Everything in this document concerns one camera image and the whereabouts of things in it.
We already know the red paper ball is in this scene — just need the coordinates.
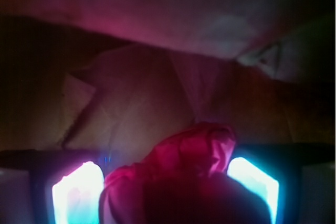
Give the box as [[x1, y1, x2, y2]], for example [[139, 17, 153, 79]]
[[99, 122, 271, 223]]

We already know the brown paper lined box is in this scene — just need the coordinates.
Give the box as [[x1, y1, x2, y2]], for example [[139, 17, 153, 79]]
[[1, 15, 335, 165]]

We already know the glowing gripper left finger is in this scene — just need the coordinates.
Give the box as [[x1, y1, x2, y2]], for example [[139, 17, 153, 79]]
[[28, 150, 106, 224]]

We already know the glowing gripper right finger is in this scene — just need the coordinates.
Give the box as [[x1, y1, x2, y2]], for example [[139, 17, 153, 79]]
[[226, 144, 305, 224]]

